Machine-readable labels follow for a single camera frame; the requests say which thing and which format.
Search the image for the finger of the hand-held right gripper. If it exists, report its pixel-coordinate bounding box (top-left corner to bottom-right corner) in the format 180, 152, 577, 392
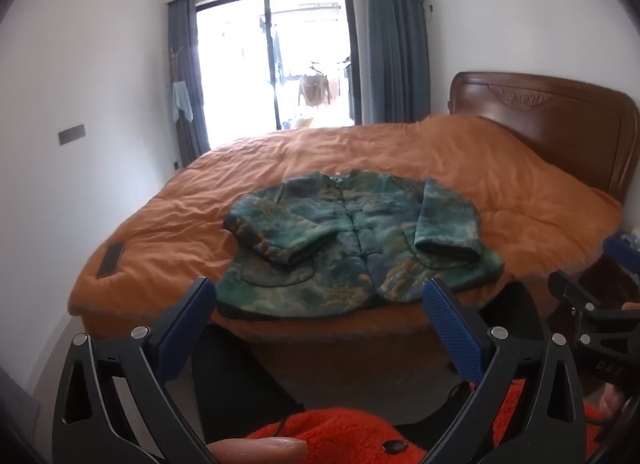
547, 269, 601, 317
602, 237, 640, 275

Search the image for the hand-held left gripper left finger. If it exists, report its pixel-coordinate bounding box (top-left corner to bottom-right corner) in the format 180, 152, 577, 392
51, 277, 218, 464

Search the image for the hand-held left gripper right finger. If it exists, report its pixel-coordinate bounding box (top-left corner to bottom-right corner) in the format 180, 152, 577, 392
422, 277, 588, 464

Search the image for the green patterned padded jacket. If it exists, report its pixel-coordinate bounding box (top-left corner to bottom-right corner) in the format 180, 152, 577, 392
215, 170, 506, 321

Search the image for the person's right hand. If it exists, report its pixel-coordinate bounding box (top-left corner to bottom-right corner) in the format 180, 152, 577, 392
596, 385, 628, 429

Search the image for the person's left hand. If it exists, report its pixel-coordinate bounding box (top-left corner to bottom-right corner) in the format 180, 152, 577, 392
205, 436, 308, 464

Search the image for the black smartphone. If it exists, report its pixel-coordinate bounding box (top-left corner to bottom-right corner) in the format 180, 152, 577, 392
96, 243, 126, 277

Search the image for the carved wooden headboard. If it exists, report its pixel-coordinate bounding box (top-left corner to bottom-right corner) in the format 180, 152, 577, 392
446, 71, 640, 205

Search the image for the person's orange fleece sweater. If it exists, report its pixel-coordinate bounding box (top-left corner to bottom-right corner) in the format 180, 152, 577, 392
245, 379, 601, 464

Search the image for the orange bed blanket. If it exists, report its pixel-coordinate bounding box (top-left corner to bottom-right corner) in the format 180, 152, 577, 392
67, 114, 623, 345

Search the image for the light blue hanging towel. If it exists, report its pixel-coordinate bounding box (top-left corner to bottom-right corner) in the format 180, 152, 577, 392
171, 80, 194, 123

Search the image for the narrow grey curtain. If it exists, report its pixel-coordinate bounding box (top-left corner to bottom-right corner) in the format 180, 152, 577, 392
167, 0, 211, 167

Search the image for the sliding glass balcony door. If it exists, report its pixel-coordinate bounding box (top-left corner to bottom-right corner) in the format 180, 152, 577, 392
192, 0, 363, 150

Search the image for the beige hanging garment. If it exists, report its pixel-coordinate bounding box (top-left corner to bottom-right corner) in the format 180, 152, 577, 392
298, 73, 333, 108

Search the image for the wide grey curtain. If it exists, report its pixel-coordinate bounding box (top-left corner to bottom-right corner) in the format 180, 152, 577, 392
362, 0, 433, 125

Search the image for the wall coat hook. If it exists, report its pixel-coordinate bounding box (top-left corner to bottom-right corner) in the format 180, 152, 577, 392
167, 44, 186, 80

